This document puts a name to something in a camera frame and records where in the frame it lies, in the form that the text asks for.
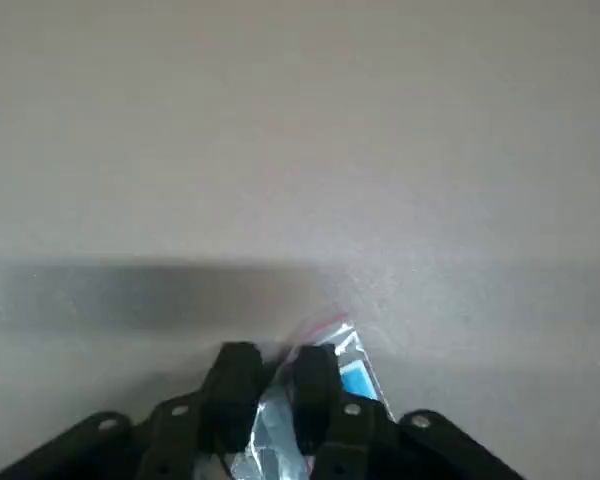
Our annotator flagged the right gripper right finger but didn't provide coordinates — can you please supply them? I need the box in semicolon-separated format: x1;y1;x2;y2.
290;343;529;480

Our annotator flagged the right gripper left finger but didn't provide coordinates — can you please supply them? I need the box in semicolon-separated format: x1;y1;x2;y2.
0;341;265;480

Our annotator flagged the clear bag of gloves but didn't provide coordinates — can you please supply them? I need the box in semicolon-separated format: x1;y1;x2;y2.
229;312;396;480

